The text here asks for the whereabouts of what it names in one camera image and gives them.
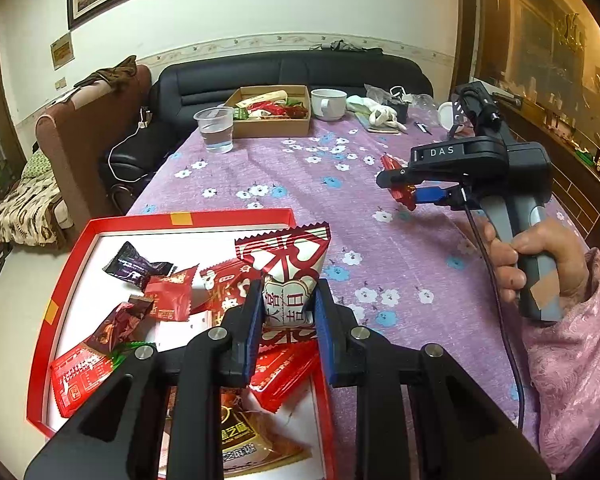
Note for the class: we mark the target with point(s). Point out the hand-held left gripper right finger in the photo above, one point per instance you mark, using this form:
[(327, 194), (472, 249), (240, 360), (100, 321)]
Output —
[(325, 330)]

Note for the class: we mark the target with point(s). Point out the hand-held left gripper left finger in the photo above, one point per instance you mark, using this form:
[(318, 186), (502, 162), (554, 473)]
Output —
[(252, 330)]

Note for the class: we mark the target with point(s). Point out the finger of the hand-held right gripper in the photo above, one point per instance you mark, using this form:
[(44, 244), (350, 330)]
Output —
[(395, 178), (430, 195)]

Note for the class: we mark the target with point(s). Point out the small red flowered packet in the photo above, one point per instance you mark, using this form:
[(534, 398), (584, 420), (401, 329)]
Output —
[(402, 197)]

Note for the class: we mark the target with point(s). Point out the red white patterned snack packet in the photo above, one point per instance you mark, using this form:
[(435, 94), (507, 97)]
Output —
[(225, 285), (285, 260)]

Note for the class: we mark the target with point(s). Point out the plain red snack packet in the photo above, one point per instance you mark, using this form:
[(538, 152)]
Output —
[(170, 295)]

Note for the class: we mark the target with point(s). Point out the brown snack packet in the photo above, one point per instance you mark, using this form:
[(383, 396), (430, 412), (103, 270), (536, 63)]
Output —
[(250, 435)]

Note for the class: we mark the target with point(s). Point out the maroon nut snack packet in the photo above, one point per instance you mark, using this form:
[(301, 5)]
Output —
[(122, 325)]

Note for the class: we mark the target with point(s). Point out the dark purple snack packet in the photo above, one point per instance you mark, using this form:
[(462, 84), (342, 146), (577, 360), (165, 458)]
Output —
[(130, 267)]

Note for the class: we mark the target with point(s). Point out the red gift box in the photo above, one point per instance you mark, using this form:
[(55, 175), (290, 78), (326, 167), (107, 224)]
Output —
[(85, 300)]

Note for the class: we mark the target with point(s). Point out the large red nut packet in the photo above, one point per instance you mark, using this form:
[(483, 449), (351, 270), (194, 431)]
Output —
[(77, 377)]

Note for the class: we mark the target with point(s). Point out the person's right forearm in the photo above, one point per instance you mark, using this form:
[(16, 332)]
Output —
[(575, 375)]

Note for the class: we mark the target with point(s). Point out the person's right hand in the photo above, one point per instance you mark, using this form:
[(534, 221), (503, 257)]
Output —
[(555, 240)]

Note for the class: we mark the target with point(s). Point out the black pen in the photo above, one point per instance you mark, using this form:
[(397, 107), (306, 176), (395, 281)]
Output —
[(422, 127)]

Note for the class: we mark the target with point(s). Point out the small black box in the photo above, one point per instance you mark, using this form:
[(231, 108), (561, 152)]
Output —
[(400, 112)]

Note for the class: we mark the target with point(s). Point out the white round cup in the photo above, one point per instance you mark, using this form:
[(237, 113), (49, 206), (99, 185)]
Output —
[(445, 115)]

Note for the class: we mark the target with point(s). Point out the white ceramic mug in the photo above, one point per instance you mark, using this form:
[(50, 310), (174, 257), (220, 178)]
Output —
[(327, 107)]

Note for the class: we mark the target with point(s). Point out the dark wooden cabinet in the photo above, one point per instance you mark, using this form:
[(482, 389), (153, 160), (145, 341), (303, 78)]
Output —
[(555, 60)]

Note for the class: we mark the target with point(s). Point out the cardboard box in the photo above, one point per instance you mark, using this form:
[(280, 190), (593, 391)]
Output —
[(270, 128)]

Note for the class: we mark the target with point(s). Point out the pile of small packets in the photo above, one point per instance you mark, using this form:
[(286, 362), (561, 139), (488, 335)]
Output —
[(275, 110)]

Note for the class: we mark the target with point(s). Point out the black leather sofa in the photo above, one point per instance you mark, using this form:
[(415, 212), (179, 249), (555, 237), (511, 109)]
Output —
[(280, 72)]

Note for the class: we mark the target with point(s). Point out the clear plastic cup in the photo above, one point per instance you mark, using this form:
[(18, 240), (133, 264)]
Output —
[(215, 130)]

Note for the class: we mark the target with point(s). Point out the brown armchair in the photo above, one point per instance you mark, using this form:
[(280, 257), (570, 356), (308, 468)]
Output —
[(80, 150)]

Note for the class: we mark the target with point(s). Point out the patterned blanket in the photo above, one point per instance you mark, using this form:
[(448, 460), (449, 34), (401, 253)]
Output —
[(25, 210)]

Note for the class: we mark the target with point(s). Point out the clothing on armchair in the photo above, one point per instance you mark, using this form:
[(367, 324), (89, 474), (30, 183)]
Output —
[(115, 75)]

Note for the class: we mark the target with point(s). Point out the white wall socket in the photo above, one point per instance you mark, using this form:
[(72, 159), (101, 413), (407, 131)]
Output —
[(60, 83)]

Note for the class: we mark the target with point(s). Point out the small wall plaque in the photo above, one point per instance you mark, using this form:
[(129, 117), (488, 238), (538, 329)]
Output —
[(61, 50)]

